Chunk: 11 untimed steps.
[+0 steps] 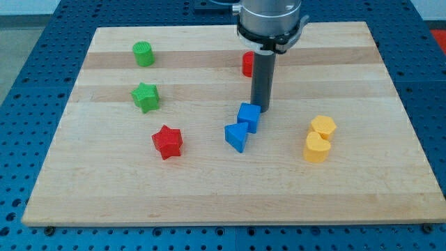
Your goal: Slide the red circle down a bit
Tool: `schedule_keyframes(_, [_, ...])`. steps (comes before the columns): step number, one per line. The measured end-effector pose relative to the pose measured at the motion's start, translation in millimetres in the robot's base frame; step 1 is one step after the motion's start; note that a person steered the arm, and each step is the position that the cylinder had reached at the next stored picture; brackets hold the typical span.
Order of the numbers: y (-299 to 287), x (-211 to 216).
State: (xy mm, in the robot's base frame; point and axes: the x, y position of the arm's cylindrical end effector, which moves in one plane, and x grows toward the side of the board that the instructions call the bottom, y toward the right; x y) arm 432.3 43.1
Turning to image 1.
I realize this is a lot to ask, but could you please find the red cylinder block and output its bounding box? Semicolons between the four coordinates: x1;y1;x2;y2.
242;51;254;77

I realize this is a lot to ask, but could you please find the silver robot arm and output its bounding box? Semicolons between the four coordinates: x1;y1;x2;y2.
232;0;309;55

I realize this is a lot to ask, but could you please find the blue triangle block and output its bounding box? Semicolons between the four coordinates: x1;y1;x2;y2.
224;122;248;153

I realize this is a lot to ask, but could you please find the blue cube block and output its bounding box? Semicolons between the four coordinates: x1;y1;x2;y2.
236;102;261;134

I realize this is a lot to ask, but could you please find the red star block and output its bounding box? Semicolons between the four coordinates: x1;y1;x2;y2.
151;125;183;160

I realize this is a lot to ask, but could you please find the wooden board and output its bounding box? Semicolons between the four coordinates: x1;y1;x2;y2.
22;22;445;227

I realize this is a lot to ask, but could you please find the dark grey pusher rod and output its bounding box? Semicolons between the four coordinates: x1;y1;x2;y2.
250;53;276;113

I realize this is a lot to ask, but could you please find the green star block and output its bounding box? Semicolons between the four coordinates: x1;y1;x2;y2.
130;82;160;114

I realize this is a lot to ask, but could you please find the yellow heart block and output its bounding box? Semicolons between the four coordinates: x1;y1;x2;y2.
303;132;332;163

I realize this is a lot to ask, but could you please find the yellow hexagon block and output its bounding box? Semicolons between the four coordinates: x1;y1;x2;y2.
308;115;337;141

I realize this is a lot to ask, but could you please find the green cylinder block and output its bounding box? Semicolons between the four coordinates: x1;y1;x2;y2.
132;41;155;67

